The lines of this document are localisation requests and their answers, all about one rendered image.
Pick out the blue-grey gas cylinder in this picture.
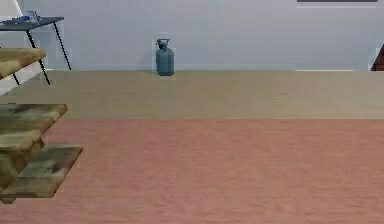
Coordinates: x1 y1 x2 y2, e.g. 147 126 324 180
155 38 175 77

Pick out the brown wooden shelf unit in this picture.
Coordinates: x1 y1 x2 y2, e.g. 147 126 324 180
0 47 84 205

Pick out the black-legged dark table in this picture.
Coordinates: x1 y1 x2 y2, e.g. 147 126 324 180
0 16 73 86

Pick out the clear glass object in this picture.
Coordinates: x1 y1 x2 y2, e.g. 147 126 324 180
27 10 42 22

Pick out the dark brown wooden furniture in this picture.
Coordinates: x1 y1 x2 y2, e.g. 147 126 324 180
370 44 384 72

